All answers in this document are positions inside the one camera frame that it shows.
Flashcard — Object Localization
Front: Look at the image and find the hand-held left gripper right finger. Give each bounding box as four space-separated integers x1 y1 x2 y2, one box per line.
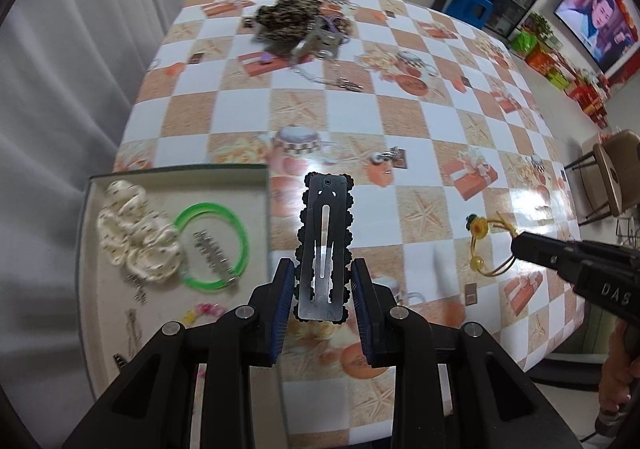
350 258 583 449

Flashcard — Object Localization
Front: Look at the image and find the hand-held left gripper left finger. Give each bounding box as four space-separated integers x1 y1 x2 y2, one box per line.
62 258 296 449

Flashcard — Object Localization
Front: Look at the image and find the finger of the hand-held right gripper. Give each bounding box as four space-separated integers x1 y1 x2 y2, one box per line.
510 231 592 281

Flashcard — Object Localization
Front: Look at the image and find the yellow beaded hair tie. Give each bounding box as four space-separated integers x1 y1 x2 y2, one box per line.
466 213 522 278

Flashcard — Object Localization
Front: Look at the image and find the black scalloped hair clip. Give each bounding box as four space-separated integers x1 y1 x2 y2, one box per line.
296 172 355 325

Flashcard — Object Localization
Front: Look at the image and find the colourful spiral hair tie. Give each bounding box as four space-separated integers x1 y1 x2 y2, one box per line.
181 303 222 326

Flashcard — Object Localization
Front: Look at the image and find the silver hair clip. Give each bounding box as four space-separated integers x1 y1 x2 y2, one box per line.
192 228 237 276

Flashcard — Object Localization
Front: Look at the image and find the shallow beige tray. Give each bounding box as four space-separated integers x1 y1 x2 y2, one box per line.
74 164 272 402

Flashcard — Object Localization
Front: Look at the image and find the cream polka-dot scrunchie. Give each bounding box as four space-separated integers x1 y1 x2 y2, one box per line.
96 180 183 286

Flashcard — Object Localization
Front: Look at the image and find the person's right hand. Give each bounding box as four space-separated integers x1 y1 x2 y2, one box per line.
596 321 640 432

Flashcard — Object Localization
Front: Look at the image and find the green plastic bangle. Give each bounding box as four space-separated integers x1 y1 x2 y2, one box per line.
174 202 250 291

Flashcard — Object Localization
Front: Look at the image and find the thin metal hairpin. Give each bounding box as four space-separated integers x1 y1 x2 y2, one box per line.
112 309 143 371

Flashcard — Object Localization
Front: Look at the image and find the small silver keyring clip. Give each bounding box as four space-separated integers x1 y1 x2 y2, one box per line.
369 146 409 170

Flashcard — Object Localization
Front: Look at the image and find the pile of colourful gift boxes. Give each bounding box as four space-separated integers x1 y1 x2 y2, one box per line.
509 13 615 128

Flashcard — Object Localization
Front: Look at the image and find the checkered printed tablecloth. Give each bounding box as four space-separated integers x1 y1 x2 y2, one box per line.
112 0 587 449

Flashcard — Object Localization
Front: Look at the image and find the blue plastic stool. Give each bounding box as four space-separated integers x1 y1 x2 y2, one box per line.
444 0 494 28

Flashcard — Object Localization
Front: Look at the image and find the leopard print scrunchie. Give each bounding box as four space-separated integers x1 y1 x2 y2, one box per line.
254 0 322 54

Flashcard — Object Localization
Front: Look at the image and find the white curtain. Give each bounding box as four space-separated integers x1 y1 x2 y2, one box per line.
0 0 236 380

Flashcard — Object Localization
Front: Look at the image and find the metal frame chair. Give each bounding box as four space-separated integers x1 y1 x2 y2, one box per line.
564 129 640 226

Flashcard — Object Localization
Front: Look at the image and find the silver chain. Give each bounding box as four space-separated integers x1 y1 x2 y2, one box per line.
292 63 364 93

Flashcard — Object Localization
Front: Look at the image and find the wall television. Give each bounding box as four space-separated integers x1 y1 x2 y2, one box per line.
553 0 640 76

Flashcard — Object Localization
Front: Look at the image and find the silver claw clip with chain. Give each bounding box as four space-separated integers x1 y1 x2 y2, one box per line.
294 18 347 64

